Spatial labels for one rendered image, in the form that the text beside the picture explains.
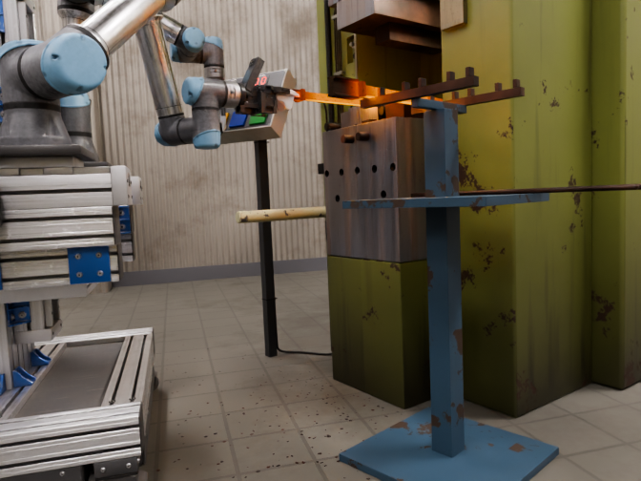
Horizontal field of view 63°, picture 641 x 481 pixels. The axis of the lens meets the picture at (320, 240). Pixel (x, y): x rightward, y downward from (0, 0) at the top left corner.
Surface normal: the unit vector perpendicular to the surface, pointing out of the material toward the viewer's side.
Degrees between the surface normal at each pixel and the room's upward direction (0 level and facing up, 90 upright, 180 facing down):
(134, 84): 90
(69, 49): 95
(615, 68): 90
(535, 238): 90
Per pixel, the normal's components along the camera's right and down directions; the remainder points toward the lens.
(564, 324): 0.58, 0.04
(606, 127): -0.81, 0.08
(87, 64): 0.78, 0.11
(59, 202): 0.27, 0.07
